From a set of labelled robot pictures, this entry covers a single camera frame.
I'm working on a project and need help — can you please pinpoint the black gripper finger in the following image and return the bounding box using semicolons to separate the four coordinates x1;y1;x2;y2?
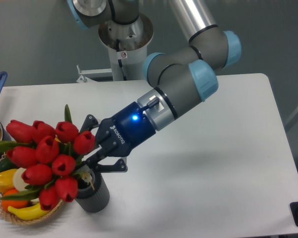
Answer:
79;114;101;134
84;147;128;173

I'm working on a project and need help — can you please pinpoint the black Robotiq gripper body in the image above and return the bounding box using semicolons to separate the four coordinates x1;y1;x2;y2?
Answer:
95;102;155;157

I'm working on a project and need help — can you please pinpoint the yellow bell pepper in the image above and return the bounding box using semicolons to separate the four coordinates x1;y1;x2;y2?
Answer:
0;169;17;193

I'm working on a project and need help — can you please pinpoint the green cucumber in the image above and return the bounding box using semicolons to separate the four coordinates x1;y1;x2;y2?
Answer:
0;158;18;173

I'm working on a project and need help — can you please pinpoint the beige round disc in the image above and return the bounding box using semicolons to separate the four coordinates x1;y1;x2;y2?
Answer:
12;168;28;191

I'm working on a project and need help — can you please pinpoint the red tulip bouquet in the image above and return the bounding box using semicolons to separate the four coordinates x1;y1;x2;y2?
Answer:
0;106;97;210

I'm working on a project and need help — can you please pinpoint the woven wicker basket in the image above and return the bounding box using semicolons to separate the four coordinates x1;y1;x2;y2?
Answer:
0;151;64;226

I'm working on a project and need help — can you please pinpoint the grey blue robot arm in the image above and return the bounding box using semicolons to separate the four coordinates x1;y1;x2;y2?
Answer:
68;0;241;173

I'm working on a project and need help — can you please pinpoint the dark grey ribbed vase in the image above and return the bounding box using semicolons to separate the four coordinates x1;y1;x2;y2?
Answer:
75;165;110;213

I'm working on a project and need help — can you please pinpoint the green bok choy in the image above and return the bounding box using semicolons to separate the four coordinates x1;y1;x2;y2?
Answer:
30;198;39;205

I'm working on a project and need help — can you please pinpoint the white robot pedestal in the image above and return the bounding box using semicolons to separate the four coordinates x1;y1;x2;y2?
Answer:
75;13;167;84

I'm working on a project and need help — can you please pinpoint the orange fruit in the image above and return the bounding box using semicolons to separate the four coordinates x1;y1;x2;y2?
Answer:
1;188;29;211

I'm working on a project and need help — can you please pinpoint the yellow banana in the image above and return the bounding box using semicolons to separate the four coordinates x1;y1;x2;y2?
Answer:
8;203;51;221

